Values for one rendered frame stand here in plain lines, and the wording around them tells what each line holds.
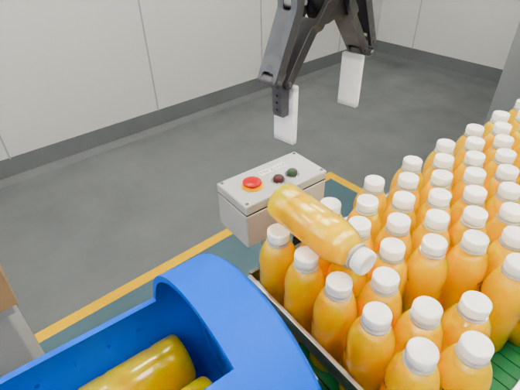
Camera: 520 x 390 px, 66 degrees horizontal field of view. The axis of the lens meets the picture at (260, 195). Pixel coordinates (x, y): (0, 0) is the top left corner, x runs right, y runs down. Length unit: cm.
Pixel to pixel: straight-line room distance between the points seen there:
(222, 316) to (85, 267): 198
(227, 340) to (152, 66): 312
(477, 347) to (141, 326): 43
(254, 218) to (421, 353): 36
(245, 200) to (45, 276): 177
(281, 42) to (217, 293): 25
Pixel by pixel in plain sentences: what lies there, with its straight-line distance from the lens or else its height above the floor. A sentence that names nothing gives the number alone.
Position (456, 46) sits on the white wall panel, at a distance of 495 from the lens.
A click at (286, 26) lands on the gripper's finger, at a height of 144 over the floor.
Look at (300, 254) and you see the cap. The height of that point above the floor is 109.
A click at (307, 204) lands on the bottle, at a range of 63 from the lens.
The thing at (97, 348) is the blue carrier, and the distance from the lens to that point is 58.
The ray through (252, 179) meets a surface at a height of 111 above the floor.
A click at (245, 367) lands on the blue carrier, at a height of 122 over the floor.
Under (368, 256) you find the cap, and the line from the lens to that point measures 58.
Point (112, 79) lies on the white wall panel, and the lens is 329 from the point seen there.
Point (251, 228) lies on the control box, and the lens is 75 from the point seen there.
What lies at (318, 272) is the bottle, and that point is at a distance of 65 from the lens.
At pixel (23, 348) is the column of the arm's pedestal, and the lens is 94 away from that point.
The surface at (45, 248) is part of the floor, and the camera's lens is 256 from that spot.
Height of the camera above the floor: 154
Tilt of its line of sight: 36 degrees down
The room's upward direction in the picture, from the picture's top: 1 degrees counter-clockwise
